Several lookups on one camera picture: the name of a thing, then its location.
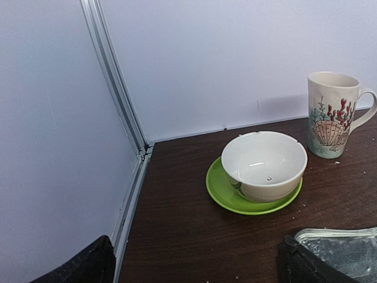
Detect white ceramic bowl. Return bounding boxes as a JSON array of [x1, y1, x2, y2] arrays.
[[221, 131, 308, 203]]

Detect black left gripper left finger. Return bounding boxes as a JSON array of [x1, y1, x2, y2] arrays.
[[33, 235, 115, 283]]

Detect left aluminium frame post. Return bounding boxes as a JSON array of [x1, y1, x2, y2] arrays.
[[81, 1, 153, 266]]

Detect seashell coral mug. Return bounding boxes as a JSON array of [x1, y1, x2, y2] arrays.
[[307, 71, 376, 159]]

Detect bunny tin lid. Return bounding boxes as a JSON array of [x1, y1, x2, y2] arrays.
[[295, 228, 376, 282]]

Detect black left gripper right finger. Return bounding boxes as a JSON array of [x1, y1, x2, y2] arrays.
[[276, 236, 356, 283]]

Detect green saucer plate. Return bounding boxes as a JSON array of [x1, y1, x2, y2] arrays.
[[206, 157, 303, 215]]

